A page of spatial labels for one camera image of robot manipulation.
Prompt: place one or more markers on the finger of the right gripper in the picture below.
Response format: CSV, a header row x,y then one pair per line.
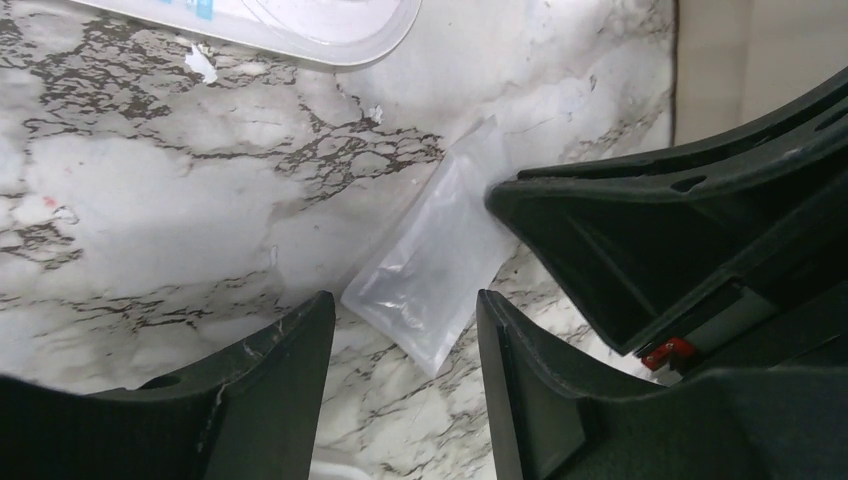
x,y
656,245

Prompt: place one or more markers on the clear zip bag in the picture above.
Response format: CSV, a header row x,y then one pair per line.
x,y
419,287

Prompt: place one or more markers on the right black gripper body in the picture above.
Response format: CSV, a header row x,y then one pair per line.
x,y
782,318

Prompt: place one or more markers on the blue packaged item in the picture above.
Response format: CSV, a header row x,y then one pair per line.
x,y
334,33

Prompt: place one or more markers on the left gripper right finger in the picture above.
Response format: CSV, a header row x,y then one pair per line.
x,y
555,412

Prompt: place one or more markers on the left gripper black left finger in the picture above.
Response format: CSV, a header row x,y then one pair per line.
x,y
249,411

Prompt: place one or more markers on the beige plastic bin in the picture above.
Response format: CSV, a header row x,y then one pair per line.
x,y
739,60

